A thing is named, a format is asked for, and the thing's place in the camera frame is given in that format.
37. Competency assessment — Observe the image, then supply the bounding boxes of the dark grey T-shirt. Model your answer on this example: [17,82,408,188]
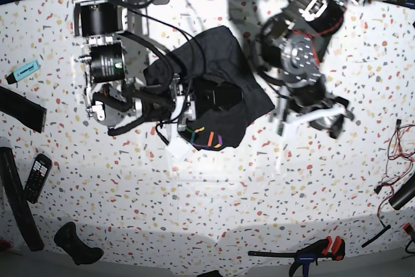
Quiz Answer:
[143,25,276,152]

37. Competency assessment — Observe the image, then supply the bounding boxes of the red and white wire bundle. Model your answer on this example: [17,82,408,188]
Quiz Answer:
[374,119,415,229]

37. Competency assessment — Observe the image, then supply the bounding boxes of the black blue bar clamp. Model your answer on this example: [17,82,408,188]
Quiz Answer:
[248,236,346,277]

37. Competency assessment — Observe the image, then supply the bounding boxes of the black cylinder right edge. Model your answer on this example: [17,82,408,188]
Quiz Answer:
[389,180,414,210]

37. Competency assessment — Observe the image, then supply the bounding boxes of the blue highlighter marker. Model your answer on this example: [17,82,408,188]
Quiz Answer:
[6,60,40,84]

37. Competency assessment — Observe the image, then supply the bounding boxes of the black TV remote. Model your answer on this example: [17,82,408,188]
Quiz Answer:
[24,154,53,204]

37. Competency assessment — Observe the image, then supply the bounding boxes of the long black tube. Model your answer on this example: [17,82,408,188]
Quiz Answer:
[1,147,45,252]

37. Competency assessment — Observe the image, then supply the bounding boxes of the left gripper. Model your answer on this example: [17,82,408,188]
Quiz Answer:
[272,93,355,138]

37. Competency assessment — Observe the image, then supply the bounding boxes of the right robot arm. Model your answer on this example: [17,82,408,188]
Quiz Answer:
[74,0,243,158]

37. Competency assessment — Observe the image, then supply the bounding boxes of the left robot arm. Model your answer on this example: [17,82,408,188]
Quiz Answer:
[252,0,354,139]

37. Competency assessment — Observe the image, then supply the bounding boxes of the black folded cloth strip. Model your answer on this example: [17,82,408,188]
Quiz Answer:
[1,87,47,133]

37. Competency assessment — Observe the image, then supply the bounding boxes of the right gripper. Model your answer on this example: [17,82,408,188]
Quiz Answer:
[155,75,243,160]

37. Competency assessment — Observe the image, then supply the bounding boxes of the black game controller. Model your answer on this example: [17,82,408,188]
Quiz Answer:
[54,222,104,265]

